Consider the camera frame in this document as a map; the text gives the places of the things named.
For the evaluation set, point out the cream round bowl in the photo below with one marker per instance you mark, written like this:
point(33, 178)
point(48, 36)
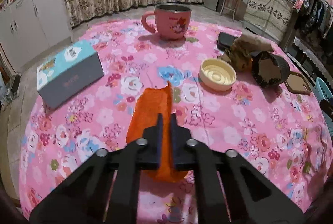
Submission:
point(218, 74)

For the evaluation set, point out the pink cartoon mug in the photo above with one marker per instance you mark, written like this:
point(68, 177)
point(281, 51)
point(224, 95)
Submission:
point(170, 23)

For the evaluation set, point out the white lace cloth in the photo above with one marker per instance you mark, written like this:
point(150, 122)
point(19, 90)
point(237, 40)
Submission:
point(312, 53)

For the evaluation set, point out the row of hanging clothes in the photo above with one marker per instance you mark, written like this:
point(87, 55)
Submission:
point(316, 18)

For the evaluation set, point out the white cabinet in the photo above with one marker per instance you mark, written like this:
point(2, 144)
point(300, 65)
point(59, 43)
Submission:
point(33, 15)

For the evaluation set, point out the brown plush toy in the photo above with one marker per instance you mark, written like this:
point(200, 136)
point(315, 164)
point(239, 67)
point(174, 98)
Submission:
point(243, 53)

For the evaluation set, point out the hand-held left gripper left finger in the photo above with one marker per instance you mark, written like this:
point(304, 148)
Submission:
point(160, 135)

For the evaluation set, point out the teal and grey tissue box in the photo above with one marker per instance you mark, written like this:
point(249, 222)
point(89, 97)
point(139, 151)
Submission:
point(69, 73)

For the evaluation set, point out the brown phone case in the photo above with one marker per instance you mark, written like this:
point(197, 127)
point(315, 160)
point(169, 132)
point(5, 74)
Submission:
point(298, 83)

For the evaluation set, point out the cloth-covered cabinet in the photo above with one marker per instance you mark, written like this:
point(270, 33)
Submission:
point(270, 14)

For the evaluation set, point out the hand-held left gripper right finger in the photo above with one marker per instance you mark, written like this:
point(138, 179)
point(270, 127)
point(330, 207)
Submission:
point(174, 135)

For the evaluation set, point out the orange cloth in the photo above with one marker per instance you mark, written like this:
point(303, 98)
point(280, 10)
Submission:
point(151, 109)

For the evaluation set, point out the pink floral tablecloth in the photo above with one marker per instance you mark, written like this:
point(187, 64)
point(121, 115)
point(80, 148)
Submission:
point(234, 122)

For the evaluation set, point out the teal plastic basket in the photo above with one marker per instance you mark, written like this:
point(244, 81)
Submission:
point(325, 88)

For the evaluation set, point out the dark woven basket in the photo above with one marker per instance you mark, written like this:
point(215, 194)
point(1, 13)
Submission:
point(270, 69)

